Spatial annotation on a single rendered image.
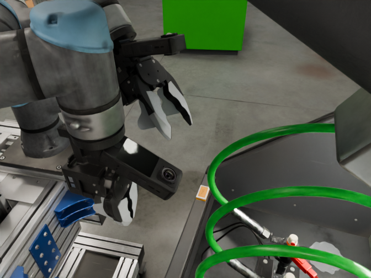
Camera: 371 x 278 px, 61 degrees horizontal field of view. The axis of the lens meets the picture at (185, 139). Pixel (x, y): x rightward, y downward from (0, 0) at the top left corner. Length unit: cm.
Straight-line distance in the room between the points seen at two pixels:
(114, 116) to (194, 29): 356
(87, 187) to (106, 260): 128
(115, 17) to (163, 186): 32
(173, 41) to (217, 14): 334
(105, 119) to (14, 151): 76
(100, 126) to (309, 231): 86
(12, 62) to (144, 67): 28
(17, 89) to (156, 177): 20
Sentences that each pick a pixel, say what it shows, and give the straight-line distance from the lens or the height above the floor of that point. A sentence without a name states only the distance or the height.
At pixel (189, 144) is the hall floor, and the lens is 260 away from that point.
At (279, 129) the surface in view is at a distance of 49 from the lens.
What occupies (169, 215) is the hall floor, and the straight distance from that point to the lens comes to 212.
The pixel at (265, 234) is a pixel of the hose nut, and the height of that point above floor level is 115.
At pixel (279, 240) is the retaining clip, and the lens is 70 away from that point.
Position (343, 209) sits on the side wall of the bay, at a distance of 108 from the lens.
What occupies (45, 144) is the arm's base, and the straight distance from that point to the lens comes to 104.
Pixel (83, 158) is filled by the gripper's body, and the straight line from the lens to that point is 46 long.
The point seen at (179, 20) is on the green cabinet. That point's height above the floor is 43.
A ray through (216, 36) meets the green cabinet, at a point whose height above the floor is 25.
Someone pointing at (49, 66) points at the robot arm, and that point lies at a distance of 35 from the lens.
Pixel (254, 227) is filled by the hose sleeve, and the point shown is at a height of 117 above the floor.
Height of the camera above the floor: 170
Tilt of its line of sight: 40 degrees down
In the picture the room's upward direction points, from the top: straight up
